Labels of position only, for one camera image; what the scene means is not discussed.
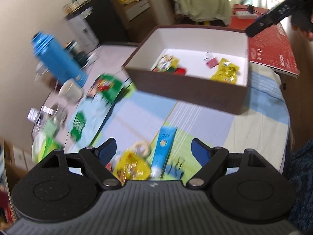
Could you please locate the blue thermos flask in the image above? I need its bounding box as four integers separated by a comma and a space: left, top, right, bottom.
31, 31, 87, 87

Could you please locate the light blue snack bag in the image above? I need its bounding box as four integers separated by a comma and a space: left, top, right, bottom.
67, 90, 118, 149

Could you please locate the red snack packet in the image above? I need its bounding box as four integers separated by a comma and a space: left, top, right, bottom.
174, 67, 187, 75

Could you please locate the green snack bag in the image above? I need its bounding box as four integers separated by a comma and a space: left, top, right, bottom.
86, 74, 133, 104

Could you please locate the patterned cup with spoon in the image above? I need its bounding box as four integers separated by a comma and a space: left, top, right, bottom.
41, 103, 68, 127

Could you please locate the white mug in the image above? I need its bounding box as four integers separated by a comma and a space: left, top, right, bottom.
58, 79, 83, 104

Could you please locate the red Motul board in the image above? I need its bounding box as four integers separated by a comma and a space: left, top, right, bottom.
228, 4, 300, 77

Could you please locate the white power strip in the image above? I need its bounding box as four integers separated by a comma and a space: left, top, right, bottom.
236, 11, 258, 19

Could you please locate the blue cream tube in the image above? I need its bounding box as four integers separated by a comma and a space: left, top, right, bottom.
151, 126, 177, 179

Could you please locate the yellow chestnut snack pouch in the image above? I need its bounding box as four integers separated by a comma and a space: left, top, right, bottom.
113, 150, 151, 184

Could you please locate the brown cardboard box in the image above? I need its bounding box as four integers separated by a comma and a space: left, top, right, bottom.
123, 25, 249, 115

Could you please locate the pink binder clip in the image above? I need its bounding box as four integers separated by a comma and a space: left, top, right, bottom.
204, 52, 219, 69

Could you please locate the yellow foil snack pouch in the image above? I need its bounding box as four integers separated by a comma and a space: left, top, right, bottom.
211, 58, 240, 84

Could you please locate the black cabinet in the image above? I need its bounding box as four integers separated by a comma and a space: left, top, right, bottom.
65, 0, 131, 52

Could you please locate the green tissue pack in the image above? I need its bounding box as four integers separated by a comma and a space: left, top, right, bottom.
31, 120, 64, 164

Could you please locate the plaid tablecloth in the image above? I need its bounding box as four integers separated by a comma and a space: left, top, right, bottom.
91, 64, 290, 181

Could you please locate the blue binder clip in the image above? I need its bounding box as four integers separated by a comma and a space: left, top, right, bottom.
165, 157, 185, 180

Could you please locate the green lip salve card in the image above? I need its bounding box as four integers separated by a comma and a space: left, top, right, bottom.
152, 55, 180, 73

